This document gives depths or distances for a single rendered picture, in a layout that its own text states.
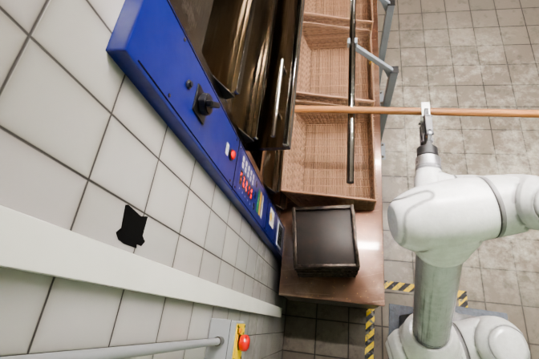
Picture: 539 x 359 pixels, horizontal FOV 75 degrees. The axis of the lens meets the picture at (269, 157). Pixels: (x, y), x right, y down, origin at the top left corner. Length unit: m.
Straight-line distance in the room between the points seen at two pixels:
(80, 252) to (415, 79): 2.93
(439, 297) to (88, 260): 0.78
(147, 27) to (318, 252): 1.27
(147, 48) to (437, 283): 0.78
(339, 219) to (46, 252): 1.37
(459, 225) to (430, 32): 2.86
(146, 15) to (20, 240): 0.35
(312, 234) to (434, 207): 0.95
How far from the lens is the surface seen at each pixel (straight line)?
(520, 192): 0.82
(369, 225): 1.97
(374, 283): 1.92
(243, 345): 1.03
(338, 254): 1.63
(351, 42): 1.79
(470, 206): 0.79
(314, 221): 1.66
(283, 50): 1.47
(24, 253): 0.43
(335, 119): 2.17
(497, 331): 1.29
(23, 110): 0.44
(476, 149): 2.95
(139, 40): 0.57
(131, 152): 0.59
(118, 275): 0.56
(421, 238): 0.78
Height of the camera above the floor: 2.48
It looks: 63 degrees down
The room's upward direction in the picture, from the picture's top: 21 degrees counter-clockwise
